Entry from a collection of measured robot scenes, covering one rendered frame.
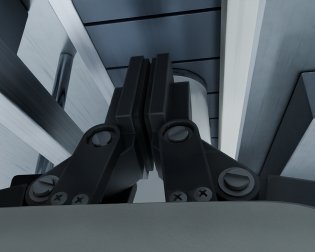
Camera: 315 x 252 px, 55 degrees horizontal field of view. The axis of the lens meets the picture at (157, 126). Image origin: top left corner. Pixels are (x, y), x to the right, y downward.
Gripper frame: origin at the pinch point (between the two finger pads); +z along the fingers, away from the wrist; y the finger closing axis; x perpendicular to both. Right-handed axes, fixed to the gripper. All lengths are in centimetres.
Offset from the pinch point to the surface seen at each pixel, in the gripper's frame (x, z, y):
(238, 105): -3.7, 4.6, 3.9
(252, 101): -13.5, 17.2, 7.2
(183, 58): -2.1, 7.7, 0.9
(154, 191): -5.7, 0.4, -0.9
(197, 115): -4.8, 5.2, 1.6
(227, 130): -6.5, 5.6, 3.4
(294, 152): -17.8, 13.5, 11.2
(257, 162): -30.8, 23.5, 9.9
